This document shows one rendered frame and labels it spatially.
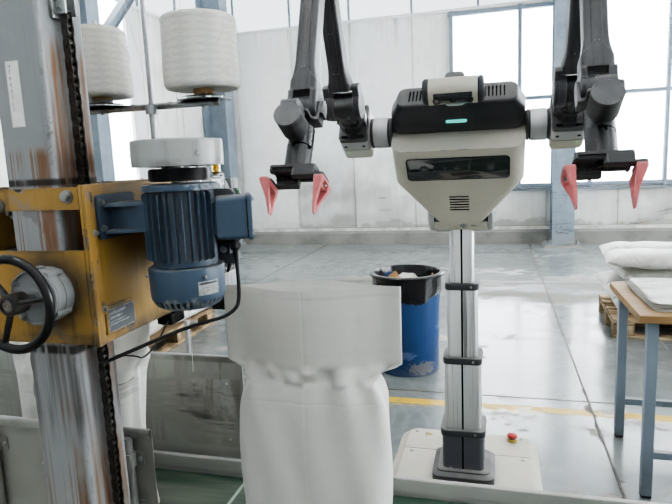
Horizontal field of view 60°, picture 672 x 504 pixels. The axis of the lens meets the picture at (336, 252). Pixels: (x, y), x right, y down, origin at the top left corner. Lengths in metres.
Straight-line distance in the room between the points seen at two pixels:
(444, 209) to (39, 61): 1.19
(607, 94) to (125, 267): 0.98
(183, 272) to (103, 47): 0.56
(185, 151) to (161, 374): 1.16
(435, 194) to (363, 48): 8.01
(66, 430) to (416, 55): 8.72
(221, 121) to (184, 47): 8.91
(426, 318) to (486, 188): 1.97
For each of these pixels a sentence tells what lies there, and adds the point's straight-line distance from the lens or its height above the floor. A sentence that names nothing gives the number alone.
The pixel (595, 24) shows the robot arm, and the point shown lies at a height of 1.60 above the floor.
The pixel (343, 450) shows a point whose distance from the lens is 1.52.
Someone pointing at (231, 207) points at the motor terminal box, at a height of 1.28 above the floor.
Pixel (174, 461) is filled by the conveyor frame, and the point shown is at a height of 0.40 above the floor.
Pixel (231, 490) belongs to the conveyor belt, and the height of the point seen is 0.38.
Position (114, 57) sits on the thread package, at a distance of 1.44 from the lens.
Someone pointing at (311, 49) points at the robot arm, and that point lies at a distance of 1.36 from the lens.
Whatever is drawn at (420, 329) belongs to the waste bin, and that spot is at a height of 0.31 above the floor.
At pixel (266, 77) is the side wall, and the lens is 10.18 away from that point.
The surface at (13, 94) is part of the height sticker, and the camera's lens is 1.27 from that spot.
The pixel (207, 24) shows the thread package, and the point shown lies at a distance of 1.29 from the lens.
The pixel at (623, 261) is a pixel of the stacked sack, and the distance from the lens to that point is 4.64.
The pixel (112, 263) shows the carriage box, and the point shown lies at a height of 1.18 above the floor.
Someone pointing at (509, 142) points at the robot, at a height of 1.39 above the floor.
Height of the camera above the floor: 1.36
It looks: 9 degrees down
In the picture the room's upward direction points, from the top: 2 degrees counter-clockwise
